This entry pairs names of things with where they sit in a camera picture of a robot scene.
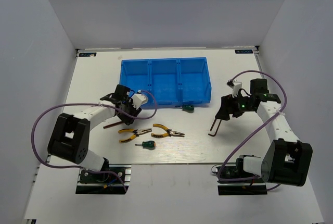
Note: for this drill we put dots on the green stubby screwdriver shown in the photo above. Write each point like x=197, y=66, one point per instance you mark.
x=186, y=108
x=147, y=145

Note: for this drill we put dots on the brown hex key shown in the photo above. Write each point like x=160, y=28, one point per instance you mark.
x=214, y=127
x=112, y=125

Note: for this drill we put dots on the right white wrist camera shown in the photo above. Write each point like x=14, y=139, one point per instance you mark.
x=235, y=86

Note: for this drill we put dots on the left corner label sticker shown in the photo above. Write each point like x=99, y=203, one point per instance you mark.
x=87, y=54

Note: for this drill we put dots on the green stubby screwdriver front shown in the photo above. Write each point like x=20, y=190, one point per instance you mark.
x=147, y=145

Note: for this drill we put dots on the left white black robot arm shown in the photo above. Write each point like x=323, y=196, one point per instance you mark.
x=70, y=136

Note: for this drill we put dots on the yellow pliers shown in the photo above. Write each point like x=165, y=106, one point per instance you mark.
x=168, y=132
x=135, y=133

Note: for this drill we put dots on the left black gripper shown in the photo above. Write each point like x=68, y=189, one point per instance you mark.
x=135, y=112

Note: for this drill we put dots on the corner label sticker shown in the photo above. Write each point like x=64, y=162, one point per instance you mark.
x=87, y=54
x=244, y=51

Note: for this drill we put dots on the right corner label sticker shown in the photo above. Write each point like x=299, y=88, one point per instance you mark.
x=244, y=51

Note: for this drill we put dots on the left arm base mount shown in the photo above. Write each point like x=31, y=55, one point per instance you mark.
x=104, y=184

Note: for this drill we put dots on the blue three-compartment bin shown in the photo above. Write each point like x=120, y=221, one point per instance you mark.
x=170, y=81

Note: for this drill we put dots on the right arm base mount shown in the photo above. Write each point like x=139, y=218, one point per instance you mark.
x=242, y=177

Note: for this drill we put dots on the green stubby screwdriver by bin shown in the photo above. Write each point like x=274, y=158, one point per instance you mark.
x=186, y=108

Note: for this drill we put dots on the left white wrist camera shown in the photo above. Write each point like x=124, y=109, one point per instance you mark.
x=139, y=99

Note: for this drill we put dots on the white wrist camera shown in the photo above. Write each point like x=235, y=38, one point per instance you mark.
x=235, y=86
x=139, y=99

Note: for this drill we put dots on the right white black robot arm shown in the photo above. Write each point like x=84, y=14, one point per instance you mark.
x=287, y=159

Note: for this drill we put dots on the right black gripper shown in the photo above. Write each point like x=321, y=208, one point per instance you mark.
x=228, y=107

